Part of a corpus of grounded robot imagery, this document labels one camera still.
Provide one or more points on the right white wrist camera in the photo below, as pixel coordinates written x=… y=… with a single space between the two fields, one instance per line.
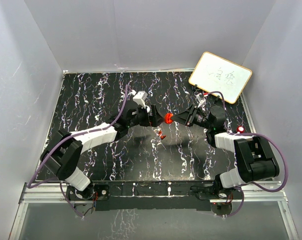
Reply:
x=202 y=100

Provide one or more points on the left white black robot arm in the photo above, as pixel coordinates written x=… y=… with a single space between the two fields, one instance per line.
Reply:
x=62 y=154

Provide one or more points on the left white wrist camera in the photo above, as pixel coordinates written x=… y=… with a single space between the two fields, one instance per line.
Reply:
x=140 y=98

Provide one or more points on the aluminium front rail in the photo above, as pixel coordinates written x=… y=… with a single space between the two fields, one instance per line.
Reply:
x=51 y=194

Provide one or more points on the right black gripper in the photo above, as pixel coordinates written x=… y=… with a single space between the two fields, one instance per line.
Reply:
x=187 y=116

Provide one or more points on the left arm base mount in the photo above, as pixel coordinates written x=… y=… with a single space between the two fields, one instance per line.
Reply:
x=94 y=192

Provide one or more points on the red emergency stop button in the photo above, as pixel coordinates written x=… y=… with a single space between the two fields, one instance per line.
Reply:
x=240 y=129

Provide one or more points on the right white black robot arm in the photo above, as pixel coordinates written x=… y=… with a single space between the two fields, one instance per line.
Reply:
x=254 y=155

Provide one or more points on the red earbud charging case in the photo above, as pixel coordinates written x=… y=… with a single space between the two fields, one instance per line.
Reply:
x=168 y=118

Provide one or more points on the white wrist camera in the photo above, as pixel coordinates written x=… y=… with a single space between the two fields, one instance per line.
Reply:
x=140 y=98
x=202 y=100

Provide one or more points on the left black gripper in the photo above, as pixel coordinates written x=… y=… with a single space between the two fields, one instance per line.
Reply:
x=156 y=119

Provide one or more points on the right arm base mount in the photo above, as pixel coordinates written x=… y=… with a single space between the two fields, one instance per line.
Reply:
x=212 y=192

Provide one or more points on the small whiteboard yellow frame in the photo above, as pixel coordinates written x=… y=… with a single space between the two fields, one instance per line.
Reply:
x=214 y=73

